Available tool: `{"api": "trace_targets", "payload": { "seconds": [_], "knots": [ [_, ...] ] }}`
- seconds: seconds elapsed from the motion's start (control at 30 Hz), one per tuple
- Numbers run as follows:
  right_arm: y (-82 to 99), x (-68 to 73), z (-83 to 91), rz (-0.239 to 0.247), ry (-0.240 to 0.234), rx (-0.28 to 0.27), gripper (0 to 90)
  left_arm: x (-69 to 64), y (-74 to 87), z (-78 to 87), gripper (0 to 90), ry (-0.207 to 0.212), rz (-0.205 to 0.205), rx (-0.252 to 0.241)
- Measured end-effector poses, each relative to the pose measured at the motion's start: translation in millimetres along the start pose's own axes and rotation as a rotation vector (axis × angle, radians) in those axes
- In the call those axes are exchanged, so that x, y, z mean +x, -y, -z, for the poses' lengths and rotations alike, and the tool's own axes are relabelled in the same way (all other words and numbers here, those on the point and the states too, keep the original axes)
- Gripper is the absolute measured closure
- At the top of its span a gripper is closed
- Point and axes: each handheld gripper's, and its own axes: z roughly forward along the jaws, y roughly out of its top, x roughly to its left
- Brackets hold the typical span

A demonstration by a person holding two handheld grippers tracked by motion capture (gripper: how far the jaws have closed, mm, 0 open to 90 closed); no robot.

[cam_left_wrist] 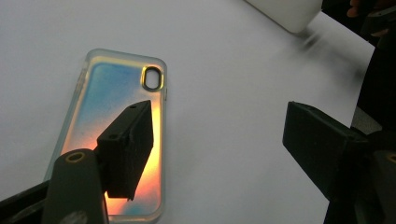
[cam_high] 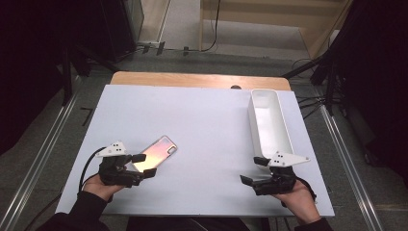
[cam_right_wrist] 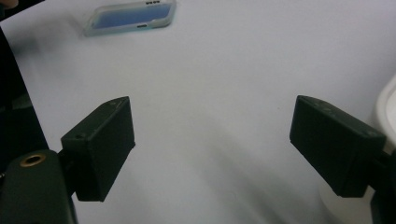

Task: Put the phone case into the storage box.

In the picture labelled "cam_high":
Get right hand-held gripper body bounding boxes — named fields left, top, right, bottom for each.
left=252, top=151, right=311, bottom=196

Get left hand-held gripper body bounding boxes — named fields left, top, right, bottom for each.
left=95, top=141, right=144, bottom=189

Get glossy smartphone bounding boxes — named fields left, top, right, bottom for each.
left=130, top=135, right=179, bottom=173

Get white plastic storage bin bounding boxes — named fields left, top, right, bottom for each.
left=247, top=89, right=294, bottom=163

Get person's left hand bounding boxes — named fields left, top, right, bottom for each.
left=82, top=174, right=126, bottom=202

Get person's right hand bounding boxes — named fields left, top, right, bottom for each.
left=270, top=180, right=321, bottom=225

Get white board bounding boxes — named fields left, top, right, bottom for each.
left=55, top=84, right=336, bottom=218

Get wooden table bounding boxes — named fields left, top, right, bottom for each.
left=110, top=70, right=292, bottom=91

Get black stand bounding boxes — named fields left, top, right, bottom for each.
left=61, top=44, right=119, bottom=107
left=282, top=54, right=341, bottom=116

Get power strip with plugs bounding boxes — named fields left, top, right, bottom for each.
left=138, top=39, right=166, bottom=56

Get black cabinet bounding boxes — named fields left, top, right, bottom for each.
left=99, top=0, right=145, bottom=64

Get dark curtain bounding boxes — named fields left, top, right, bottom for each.
left=0, top=0, right=104, bottom=155
left=333, top=0, right=408, bottom=181

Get wooden shelf unit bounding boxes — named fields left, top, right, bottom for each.
left=199, top=0, right=354, bottom=61

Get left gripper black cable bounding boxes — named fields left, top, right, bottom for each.
left=78, top=146, right=107, bottom=193

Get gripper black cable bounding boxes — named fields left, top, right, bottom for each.
left=78, top=146, right=107, bottom=193
left=282, top=176, right=318, bottom=208

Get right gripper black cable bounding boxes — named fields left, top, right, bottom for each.
left=282, top=176, right=318, bottom=208

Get metal floor rail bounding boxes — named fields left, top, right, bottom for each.
left=0, top=92, right=80, bottom=231
left=320, top=105, right=384, bottom=231

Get thin black cable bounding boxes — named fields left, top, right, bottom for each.
left=30, top=193, right=63, bottom=231

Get black floor cables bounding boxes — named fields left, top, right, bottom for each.
left=296, top=94, right=328, bottom=119

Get hanging black cable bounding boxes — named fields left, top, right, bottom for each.
left=201, top=0, right=222, bottom=53

